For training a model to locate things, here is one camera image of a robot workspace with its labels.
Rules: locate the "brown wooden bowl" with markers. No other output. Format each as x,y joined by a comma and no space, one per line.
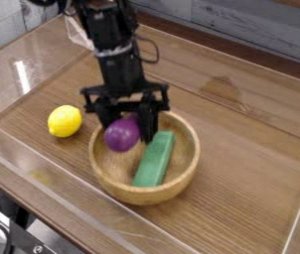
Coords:
115,168

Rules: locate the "yellow toy lemon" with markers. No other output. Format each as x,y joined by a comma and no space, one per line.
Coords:
64,121

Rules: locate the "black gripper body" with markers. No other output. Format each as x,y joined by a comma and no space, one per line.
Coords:
124,88

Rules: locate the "green rectangular block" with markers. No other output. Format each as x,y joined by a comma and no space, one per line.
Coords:
152,165

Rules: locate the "purple toy eggplant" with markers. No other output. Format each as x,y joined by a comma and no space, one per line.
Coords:
121,134

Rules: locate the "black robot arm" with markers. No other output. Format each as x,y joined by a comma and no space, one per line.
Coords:
109,25

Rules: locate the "clear acrylic tray wall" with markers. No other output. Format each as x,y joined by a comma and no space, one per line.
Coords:
237,94

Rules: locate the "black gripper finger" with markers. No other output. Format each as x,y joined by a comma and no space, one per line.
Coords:
147,115
107,115

